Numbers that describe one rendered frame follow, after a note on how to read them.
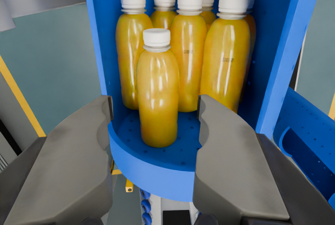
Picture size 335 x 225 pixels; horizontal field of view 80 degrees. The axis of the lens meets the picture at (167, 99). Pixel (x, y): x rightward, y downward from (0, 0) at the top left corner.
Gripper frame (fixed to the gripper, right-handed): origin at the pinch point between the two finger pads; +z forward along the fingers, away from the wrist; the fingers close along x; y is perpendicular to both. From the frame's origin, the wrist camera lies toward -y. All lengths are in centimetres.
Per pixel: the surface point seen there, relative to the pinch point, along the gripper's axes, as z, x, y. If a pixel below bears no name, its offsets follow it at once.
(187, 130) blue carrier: 20.7, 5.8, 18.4
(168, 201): 34, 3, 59
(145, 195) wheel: 32, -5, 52
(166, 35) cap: 17.2, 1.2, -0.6
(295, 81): 115, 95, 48
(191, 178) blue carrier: 5.9, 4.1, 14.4
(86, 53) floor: 129, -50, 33
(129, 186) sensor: 36, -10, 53
